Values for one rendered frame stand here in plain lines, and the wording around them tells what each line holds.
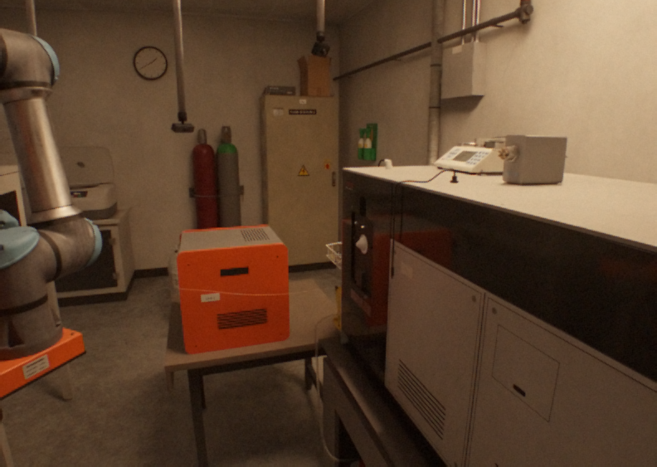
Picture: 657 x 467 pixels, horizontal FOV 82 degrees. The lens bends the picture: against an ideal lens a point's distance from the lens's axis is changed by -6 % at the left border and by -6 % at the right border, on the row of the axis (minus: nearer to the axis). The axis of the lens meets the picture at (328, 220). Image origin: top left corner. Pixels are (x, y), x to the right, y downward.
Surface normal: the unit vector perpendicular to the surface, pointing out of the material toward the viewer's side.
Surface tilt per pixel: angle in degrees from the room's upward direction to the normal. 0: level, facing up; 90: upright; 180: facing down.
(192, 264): 90
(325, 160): 90
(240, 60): 90
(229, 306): 90
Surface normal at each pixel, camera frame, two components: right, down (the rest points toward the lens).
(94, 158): 0.30, 0.45
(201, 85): 0.32, 0.21
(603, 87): -0.95, 0.07
